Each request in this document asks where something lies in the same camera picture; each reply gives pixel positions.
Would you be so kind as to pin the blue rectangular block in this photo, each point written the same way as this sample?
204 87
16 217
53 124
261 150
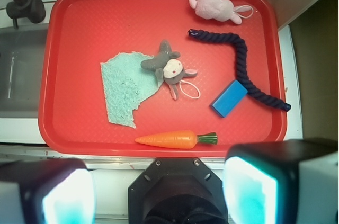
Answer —
231 96

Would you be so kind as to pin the teal terry cloth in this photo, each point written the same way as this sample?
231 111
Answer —
126 85

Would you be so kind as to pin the dark brown faucet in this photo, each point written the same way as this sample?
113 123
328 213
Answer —
33 10

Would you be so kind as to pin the orange plastic carrot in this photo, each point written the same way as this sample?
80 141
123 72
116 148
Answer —
184 139

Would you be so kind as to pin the red plastic tray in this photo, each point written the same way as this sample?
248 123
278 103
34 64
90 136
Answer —
84 33

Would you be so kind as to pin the pink plush bunny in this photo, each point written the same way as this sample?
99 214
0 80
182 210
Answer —
221 10

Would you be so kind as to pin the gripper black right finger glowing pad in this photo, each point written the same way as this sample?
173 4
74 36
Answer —
292 181

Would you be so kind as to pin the grey plush donkey toy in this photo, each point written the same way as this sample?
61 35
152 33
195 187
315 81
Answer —
167 67

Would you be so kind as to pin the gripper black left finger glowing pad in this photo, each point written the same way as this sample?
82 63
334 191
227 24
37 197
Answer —
47 191

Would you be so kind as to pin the steel sink basin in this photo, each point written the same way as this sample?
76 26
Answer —
22 56

